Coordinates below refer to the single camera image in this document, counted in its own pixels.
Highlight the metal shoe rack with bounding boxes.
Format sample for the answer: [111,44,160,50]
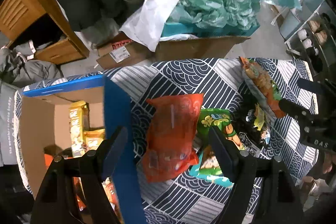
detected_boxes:
[284,0,335,77]

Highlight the large brown cardboard box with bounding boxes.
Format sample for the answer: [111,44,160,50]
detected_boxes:
[155,36,250,61]

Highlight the navy white patterned tablecloth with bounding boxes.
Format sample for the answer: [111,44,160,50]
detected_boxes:
[14,57,320,224]

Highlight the blue-rimmed cardboard box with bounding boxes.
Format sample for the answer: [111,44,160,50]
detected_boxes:
[19,75,146,223]

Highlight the yellow snack bag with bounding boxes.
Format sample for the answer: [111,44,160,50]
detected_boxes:
[83,128,105,151]

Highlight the orange green snack bag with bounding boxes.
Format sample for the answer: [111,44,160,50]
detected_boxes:
[239,57,286,120]

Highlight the person's right hand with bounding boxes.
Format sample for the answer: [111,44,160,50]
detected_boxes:
[299,152,336,201]

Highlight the black noodle snack bag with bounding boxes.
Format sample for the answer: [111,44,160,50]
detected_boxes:
[234,98,270,157]

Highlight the green bean snack bag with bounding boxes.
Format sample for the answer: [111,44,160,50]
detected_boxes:
[197,108,245,150]

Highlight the small labelled cardboard box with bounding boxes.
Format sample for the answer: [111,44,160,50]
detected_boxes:
[97,32,154,69]

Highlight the orange red snack bag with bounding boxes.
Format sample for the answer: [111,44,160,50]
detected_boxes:
[44,144,87,212]

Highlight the wooden cabinet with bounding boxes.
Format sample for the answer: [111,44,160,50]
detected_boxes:
[1,0,89,65]

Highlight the teal crumpled plastic bags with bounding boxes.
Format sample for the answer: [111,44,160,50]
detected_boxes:
[167,0,260,31]

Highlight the white plastic bag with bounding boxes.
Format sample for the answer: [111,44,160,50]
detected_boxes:
[119,0,179,52]

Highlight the tall yellow chip bag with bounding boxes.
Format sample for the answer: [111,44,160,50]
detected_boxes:
[69,101,89,157]

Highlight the red translucent snack bag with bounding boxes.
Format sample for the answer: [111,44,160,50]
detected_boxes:
[142,93,203,183]

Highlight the grey clothes pile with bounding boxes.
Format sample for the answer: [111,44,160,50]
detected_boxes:
[1,46,63,88]

